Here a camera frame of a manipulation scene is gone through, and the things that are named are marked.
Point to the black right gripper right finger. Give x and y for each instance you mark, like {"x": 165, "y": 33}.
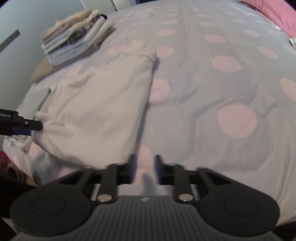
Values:
{"x": 176, "y": 176}

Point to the grey pink-dotted bed sheet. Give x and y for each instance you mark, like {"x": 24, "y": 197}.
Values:
{"x": 222, "y": 96}

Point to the stack of folded clothes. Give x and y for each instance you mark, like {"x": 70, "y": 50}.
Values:
{"x": 71, "y": 39}

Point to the pink pillow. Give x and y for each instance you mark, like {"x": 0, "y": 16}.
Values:
{"x": 279, "y": 11}

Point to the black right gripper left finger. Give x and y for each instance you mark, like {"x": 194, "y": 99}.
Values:
{"x": 113, "y": 176}

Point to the cream white sweatshirt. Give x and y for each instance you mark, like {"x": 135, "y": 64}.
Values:
{"x": 93, "y": 119}

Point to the folded white cloth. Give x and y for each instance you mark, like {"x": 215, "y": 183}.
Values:
{"x": 27, "y": 111}

